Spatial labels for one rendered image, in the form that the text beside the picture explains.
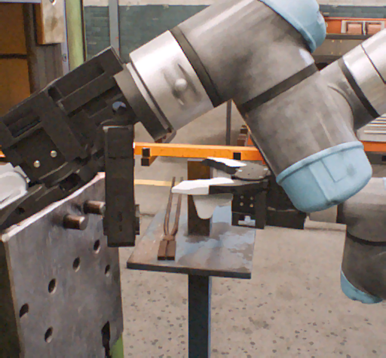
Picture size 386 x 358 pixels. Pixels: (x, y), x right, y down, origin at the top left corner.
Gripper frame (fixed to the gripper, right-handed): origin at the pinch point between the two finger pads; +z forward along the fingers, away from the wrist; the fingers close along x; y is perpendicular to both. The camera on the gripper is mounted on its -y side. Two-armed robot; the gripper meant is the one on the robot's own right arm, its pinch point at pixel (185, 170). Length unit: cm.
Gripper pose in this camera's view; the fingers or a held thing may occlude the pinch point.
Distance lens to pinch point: 77.7
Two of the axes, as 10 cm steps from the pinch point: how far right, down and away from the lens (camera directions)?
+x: 3.0, -2.9, 9.1
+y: 0.0, 9.5, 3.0
